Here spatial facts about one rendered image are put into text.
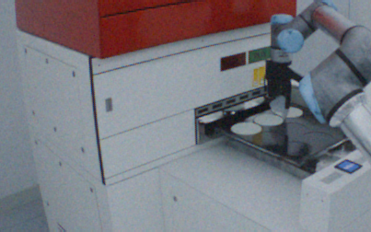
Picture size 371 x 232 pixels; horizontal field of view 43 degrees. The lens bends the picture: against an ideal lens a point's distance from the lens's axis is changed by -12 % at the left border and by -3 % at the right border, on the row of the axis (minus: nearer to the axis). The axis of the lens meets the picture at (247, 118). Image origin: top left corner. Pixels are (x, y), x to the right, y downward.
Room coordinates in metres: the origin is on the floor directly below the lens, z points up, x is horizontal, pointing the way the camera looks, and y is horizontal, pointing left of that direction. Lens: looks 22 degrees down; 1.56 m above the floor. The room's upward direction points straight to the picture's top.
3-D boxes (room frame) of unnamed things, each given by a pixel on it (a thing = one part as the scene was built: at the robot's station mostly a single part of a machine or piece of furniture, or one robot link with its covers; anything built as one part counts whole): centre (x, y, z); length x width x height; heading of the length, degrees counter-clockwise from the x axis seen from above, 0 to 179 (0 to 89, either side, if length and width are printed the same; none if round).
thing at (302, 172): (1.42, -0.11, 0.84); 0.50 x 0.02 x 0.03; 45
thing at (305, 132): (1.55, -0.15, 0.90); 0.34 x 0.34 x 0.01; 45
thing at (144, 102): (1.57, 0.15, 1.02); 0.82 x 0.03 x 0.40; 135
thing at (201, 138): (1.69, 0.01, 0.89); 0.44 x 0.02 x 0.10; 135
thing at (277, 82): (1.63, -0.10, 1.05); 0.09 x 0.08 x 0.12; 98
